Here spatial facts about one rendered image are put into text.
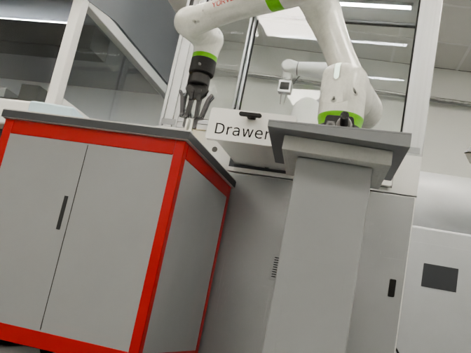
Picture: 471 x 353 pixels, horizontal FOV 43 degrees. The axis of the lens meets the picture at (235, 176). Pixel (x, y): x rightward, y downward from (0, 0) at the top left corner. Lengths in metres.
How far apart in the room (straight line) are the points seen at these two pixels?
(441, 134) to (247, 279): 3.79
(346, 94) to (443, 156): 4.01
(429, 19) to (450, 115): 3.40
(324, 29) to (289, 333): 1.00
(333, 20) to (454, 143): 3.79
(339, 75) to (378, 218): 0.65
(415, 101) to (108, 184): 1.16
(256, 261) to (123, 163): 0.69
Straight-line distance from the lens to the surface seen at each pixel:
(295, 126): 1.53
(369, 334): 2.13
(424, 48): 2.38
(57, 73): 2.42
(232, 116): 1.97
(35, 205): 1.86
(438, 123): 5.75
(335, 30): 2.02
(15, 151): 1.94
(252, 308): 2.18
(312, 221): 1.55
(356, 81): 1.72
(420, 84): 2.32
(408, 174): 2.21
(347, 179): 1.58
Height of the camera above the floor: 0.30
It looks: 12 degrees up
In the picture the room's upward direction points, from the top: 11 degrees clockwise
